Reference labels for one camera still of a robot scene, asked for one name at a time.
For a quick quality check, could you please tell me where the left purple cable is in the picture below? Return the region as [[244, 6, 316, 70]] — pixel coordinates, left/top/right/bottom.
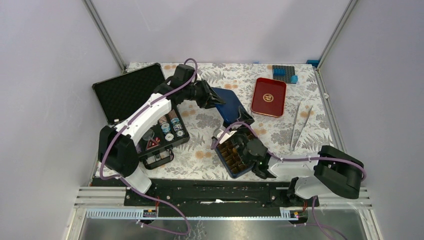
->
[[99, 57, 199, 237]]

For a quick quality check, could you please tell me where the red square tray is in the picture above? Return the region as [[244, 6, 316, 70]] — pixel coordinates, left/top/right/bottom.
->
[[250, 77, 287, 118]]

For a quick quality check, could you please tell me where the floral tablecloth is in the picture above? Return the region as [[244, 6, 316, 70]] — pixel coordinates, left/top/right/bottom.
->
[[144, 63, 334, 180]]

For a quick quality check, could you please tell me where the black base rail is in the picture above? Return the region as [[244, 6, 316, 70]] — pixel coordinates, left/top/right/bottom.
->
[[91, 177, 321, 219]]

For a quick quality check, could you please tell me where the grey lego baseplate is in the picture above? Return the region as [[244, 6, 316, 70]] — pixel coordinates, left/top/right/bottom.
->
[[271, 65, 296, 84]]

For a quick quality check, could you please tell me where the blue chocolate tin box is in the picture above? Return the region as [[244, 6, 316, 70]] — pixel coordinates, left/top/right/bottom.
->
[[212, 127, 259, 179]]

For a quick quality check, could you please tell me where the blue corner bracket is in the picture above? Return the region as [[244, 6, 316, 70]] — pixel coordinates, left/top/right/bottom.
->
[[306, 59, 320, 68]]

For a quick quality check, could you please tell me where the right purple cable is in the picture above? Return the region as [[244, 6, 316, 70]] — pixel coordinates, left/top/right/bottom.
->
[[210, 120, 367, 240]]

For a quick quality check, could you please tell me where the purple cable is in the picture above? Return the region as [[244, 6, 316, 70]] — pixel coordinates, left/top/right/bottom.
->
[[99, 57, 199, 237], [210, 120, 367, 240]]

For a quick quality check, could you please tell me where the red triangle card box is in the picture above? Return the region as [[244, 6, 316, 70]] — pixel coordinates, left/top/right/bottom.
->
[[146, 137, 161, 151]]

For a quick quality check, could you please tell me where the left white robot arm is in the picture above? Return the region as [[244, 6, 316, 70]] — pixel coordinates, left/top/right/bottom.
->
[[98, 63, 225, 206]]

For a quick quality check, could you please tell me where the blue lego brick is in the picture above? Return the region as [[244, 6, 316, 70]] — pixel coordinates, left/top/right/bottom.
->
[[290, 75, 299, 84]]

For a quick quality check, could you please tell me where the blue tin lid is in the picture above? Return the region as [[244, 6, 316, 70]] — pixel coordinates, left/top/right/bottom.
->
[[212, 87, 245, 127]]

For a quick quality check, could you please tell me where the black poker chip case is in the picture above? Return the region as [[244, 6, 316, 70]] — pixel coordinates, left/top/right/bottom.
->
[[92, 63, 190, 170]]

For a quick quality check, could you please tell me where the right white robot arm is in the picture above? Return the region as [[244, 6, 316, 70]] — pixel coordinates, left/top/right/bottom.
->
[[217, 105, 367, 206]]

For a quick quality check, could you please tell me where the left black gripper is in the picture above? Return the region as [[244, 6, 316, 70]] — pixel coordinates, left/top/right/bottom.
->
[[182, 78, 225, 109]]

